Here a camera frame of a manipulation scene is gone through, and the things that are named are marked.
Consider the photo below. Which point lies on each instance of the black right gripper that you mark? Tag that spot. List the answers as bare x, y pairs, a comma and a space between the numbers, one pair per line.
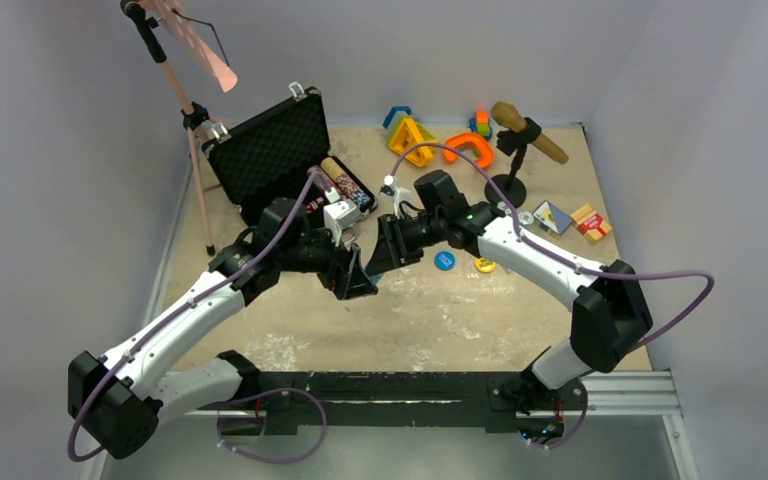
393, 249

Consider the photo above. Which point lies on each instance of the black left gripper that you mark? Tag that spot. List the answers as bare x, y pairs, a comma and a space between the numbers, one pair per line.
357, 281

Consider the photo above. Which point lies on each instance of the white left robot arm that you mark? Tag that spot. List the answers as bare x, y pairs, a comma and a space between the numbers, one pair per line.
121, 397

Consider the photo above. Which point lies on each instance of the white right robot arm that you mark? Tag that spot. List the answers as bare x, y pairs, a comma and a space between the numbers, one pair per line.
609, 314

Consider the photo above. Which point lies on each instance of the blue small blind button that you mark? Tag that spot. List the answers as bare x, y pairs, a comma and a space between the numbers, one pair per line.
444, 260

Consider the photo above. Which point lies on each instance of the yellow red blue chip row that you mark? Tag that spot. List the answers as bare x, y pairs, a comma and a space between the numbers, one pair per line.
350, 188

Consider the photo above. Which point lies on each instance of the yellow big blind button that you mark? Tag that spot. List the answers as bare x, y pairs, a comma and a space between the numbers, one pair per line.
484, 265

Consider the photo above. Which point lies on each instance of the purple red blue chip row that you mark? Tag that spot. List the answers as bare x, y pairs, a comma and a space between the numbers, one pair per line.
324, 183

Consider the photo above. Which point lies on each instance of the yellow triangular toy block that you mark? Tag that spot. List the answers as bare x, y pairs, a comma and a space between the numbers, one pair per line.
404, 133

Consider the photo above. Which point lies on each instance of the orange curved toy track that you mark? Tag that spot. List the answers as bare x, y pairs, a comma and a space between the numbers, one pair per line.
473, 145

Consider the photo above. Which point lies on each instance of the blue angled toy piece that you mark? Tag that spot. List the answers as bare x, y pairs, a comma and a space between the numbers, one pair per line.
395, 113

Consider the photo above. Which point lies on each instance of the black poker chip case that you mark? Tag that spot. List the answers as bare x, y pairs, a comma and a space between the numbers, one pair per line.
268, 155

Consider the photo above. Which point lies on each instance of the blue orange toy blocks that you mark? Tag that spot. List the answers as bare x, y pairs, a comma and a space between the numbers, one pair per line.
479, 123

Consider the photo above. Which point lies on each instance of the blue playing card box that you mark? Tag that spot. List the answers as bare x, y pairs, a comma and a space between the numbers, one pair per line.
552, 219

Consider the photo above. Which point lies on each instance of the brown wooden microphone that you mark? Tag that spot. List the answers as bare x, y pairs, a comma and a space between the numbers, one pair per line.
519, 131

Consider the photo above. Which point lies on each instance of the red playing card box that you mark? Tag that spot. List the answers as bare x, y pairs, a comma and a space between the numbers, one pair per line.
591, 224

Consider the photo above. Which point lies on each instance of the pink tripod stand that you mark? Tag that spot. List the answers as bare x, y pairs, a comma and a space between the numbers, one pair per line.
198, 124

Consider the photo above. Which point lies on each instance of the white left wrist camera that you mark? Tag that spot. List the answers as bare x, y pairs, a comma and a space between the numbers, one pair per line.
339, 215

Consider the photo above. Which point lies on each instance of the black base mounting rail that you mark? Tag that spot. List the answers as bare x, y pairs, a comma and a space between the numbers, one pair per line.
496, 402

